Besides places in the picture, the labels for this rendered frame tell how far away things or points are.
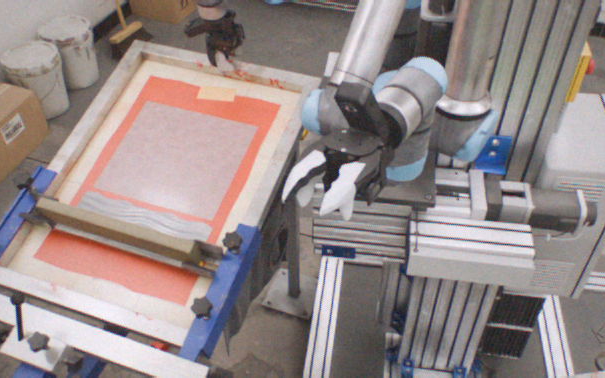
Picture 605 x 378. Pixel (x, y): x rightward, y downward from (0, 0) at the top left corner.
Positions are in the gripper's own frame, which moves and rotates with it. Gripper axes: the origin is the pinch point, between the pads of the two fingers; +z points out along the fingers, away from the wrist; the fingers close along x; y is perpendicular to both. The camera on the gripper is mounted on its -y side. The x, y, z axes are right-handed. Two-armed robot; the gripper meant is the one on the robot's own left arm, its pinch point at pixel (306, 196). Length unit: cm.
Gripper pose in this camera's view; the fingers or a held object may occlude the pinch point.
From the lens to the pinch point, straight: 72.3
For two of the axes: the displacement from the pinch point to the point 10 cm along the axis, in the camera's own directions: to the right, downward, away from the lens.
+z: -5.4, 5.7, -6.2
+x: -8.4, -2.6, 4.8
